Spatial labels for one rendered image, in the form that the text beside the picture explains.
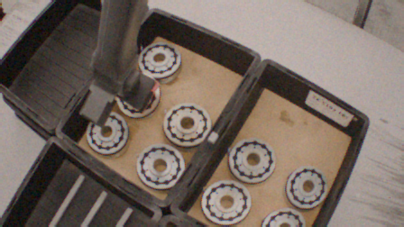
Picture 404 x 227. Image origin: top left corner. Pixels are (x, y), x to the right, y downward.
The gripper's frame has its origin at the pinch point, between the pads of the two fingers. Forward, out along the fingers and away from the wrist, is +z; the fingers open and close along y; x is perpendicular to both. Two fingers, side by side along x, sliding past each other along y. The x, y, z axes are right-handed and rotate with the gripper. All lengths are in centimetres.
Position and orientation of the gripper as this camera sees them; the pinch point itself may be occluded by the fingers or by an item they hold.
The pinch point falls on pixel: (137, 92)
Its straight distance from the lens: 91.5
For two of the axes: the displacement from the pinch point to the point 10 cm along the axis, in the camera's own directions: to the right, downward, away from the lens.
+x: 4.8, -8.7, 0.8
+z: 0.9, 1.5, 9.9
